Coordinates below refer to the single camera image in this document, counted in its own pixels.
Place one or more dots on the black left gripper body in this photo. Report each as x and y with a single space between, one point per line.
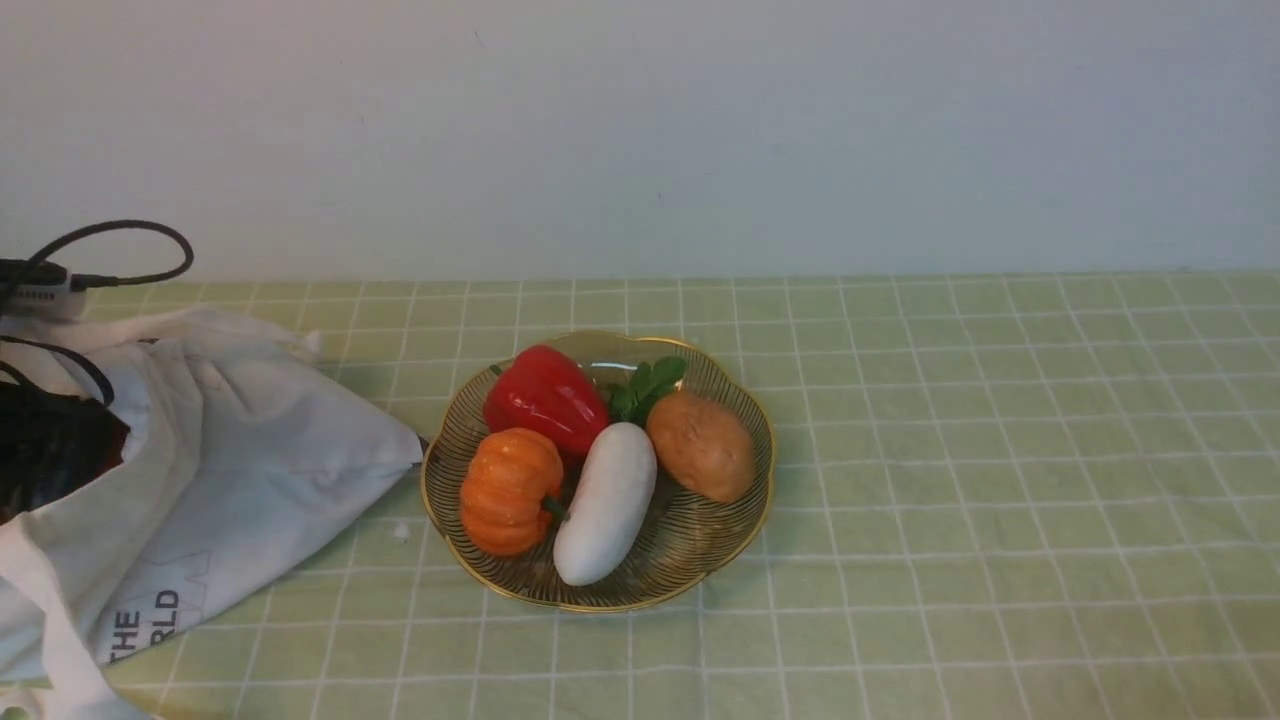
52 445

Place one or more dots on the white cloth tote bag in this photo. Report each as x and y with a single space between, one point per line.
239 460

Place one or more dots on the small orange pumpkin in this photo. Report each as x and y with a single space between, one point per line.
512 492

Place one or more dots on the red bell pepper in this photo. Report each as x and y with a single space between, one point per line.
546 391

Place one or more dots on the white radish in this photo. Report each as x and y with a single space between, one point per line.
608 507

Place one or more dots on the green leafy herb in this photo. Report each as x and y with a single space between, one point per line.
633 400

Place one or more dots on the brown potato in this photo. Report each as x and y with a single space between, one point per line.
703 446

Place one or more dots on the gold wire fruit bowl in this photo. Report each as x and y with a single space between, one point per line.
684 537

